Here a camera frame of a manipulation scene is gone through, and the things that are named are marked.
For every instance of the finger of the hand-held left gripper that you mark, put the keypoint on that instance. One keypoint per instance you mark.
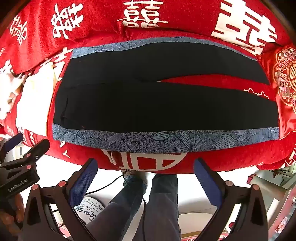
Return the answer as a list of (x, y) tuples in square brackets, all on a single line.
[(38, 148), (13, 141)]

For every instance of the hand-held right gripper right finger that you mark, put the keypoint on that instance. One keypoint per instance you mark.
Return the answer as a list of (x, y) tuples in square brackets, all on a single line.
[(207, 184)]

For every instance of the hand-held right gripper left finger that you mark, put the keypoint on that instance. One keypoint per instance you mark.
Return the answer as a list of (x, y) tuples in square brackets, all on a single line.
[(82, 184)]

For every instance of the black pants with blue trim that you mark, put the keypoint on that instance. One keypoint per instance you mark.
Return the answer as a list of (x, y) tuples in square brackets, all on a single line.
[(161, 104)]

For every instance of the person's left hand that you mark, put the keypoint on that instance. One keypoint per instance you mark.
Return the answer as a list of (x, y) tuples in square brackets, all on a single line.
[(9, 216)]

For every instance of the white printed slipper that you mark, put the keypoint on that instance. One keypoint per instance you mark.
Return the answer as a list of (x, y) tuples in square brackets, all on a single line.
[(89, 208)]

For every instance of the person's left leg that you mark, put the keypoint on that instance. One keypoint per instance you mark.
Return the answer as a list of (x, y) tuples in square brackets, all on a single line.
[(120, 208)]

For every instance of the person's leg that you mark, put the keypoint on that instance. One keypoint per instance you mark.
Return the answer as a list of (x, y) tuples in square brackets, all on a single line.
[(120, 208), (161, 204)]

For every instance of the person's right leg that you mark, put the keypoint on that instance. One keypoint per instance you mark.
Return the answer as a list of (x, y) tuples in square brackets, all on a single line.
[(161, 204)]

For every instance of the white brown patterned cloth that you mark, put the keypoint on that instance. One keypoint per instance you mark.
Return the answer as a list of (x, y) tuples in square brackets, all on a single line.
[(9, 90)]

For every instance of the red gold embroidered cushion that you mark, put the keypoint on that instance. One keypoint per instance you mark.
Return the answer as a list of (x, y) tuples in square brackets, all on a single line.
[(286, 76)]

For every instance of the red printed blanket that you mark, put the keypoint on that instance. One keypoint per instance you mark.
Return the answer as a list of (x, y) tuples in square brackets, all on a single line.
[(185, 18)]

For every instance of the grey furniture frame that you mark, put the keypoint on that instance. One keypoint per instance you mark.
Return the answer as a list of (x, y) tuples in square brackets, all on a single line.
[(268, 187)]

